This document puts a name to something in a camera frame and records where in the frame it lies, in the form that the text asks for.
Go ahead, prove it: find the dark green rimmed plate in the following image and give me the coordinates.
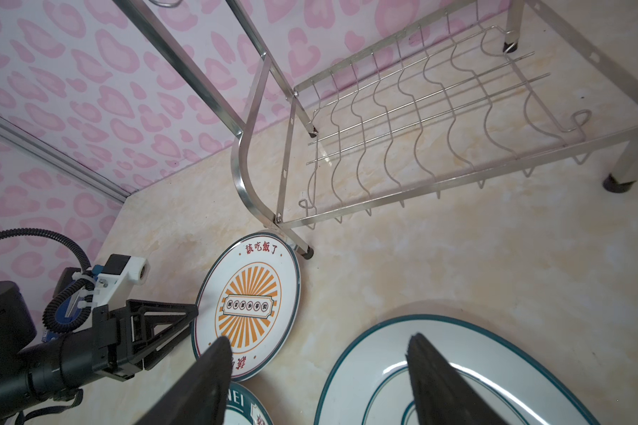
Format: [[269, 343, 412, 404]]
[[223, 382, 273, 425]]

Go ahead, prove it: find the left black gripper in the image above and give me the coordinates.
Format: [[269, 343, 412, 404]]
[[91, 299, 198, 380]]

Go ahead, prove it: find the small orange sunburst plate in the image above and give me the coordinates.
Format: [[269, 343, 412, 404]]
[[191, 232, 301, 382]]

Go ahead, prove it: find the chrome two-tier dish rack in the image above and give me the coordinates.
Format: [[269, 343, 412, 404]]
[[113, 1, 638, 260]]

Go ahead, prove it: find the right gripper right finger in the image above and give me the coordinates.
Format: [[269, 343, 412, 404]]
[[406, 333, 505, 424]]

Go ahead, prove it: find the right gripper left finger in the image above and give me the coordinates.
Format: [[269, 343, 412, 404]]
[[138, 336, 232, 425]]

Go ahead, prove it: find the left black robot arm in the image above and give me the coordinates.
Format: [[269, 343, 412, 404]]
[[0, 281, 198, 423]]

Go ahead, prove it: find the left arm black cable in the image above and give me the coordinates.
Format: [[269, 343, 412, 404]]
[[0, 227, 96, 335]]

